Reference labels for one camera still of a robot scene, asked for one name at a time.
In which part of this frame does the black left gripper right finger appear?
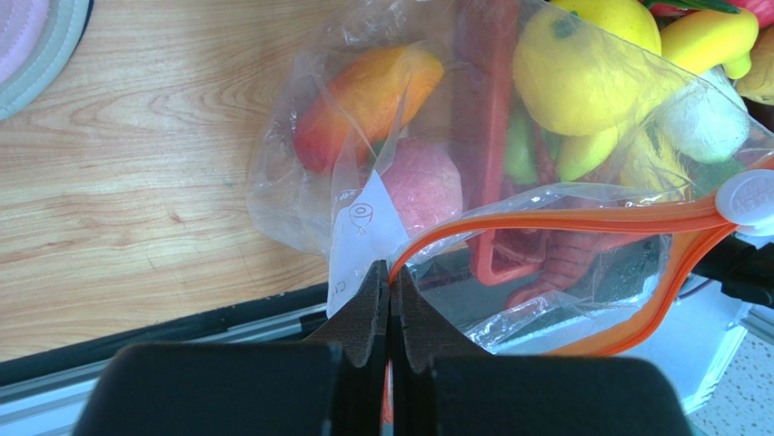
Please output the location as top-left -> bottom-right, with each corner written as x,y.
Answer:
391,267 -> 490,374

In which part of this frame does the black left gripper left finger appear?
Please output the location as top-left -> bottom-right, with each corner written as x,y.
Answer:
305,260 -> 390,369

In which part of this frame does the pink toy peach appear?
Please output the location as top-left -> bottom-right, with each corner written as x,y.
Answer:
382,138 -> 463,237

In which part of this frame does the clear orange zip top bag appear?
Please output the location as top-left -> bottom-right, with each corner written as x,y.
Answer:
246,1 -> 773,355

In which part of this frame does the orange yellow toy mango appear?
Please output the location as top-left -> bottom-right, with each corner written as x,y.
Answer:
293,45 -> 445,174

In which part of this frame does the red toy lobster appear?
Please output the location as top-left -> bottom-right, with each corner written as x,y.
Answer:
495,230 -> 644,309

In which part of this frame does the yellow toy squash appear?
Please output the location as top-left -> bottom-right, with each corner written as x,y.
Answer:
619,126 -> 691,203

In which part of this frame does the red plastic tray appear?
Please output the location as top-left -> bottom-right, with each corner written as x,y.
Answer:
451,1 -> 541,285

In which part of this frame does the yellow toy lemon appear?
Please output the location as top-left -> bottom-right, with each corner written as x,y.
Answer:
512,1 -> 661,136

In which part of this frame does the white toy radish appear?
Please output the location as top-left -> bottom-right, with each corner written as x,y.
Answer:
657,65 -> 750,164

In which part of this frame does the yellow toy banana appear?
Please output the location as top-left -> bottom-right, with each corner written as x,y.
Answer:
555,8 -> 759,182

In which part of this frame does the small orange toy fruit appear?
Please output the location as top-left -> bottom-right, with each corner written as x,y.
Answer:
735,25 -> 773,105

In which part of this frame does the pink bucket hat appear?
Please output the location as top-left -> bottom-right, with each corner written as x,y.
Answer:
1,0 -> 94,120

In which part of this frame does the red toy pomegranate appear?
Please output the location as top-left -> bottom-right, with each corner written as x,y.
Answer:
728,0 -> 773,15

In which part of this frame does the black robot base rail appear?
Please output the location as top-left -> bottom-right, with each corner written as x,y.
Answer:
1,283 -> 327,405

